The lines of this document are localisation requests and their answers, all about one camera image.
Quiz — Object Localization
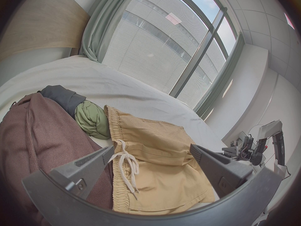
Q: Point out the bed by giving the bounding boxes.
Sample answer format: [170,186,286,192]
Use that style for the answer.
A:
[0,0,227,216]

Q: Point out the green garment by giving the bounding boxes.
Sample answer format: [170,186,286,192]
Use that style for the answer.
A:
[75,100,111,140]

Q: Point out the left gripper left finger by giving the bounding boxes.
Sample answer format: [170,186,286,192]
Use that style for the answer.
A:
[50,146,115,200]

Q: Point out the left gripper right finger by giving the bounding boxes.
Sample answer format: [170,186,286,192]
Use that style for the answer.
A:
[190,144,254,200]

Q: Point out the window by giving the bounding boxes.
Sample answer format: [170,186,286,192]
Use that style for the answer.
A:
[101,0,238,110]

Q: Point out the tan shorts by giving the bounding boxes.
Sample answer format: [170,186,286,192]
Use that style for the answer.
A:
[103,105,215,215]

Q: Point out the black garment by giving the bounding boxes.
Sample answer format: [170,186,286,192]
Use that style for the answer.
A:
[38,85,86,118]

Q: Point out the brown knit garment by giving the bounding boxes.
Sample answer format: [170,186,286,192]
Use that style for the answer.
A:
[0,93,116,221]

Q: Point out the grey-green curtain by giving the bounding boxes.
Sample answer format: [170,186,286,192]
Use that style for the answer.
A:
[81,0,144,63]

